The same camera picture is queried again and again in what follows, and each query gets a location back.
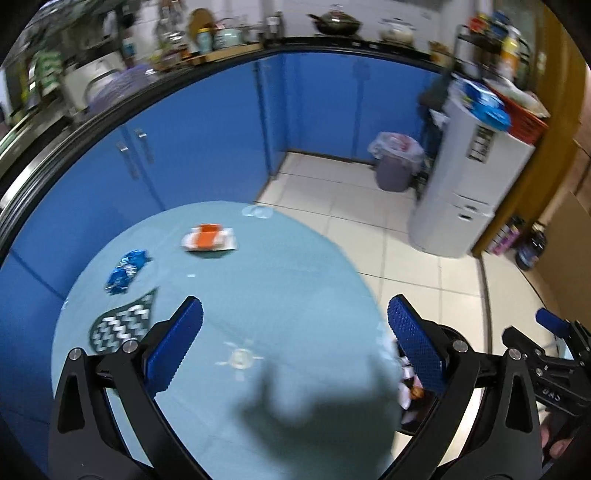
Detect red plastic basket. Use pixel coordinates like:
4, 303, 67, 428
485, 79, 551, 145

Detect tall white trash can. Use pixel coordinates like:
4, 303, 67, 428
408, 99, 534, 258

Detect purple plastic basket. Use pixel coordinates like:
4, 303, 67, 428
84, 64, 158, 116

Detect light blue tablecloth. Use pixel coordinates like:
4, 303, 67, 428
51, 202, 401, 479

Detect blue kitchen cabinets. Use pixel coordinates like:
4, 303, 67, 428
1, 49, 437, 469

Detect black round trash bin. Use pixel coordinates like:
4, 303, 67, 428
388, 320, 482, 436

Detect orange white paper box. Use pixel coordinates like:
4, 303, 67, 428
181, 224, 238, 252

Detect mint green kettle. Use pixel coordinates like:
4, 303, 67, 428
213, 17, 243, 50

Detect black metal shelf rack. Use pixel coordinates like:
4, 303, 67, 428
453, 10, 533, 88

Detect white ceramic pot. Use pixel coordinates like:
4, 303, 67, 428
379, 18, 416, 47

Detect blue foil wrapper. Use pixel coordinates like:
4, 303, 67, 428
104, 249, 151, 295

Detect person's right hand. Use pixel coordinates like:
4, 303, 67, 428
540, 410, 582, 463

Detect grey bin with bag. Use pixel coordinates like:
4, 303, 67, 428
368, 132, 425, 193

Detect purple spray can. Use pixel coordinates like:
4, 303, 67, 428
486, 216, 525, 256

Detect black wok with lid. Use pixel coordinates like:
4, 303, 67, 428
308, 4, 363, 37

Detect blue plastic package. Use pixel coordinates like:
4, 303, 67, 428
456, 79, 512, 132

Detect dark jar on floor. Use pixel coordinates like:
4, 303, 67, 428
515, 222, 547, 271

